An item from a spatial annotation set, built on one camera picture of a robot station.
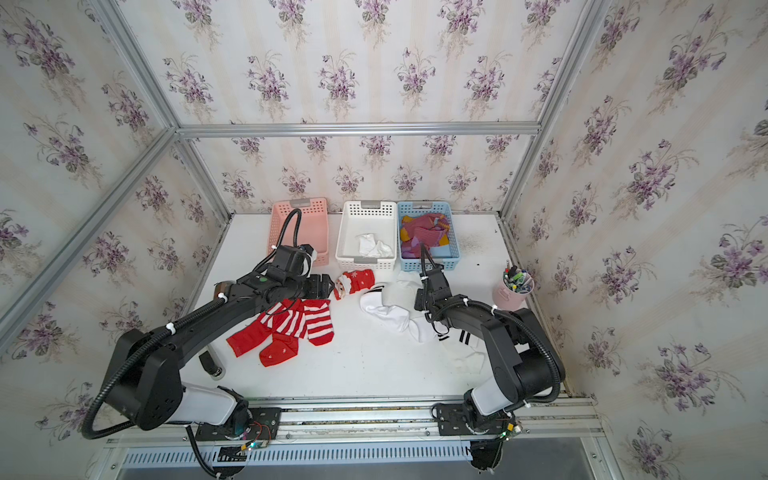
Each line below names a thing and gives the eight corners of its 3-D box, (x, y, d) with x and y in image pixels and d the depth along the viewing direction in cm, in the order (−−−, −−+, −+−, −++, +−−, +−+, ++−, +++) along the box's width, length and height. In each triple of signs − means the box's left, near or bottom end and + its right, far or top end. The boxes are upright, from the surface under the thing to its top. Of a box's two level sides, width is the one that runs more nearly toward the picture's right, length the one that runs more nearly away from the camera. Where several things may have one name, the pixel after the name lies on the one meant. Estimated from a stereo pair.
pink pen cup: (487, 305, 97) (499, 284, 87) (497, 284, 102) (509, 262, 92) (513, 318, 94) (529, 298, 84) (521, 295, 99) (537, 274, 89)
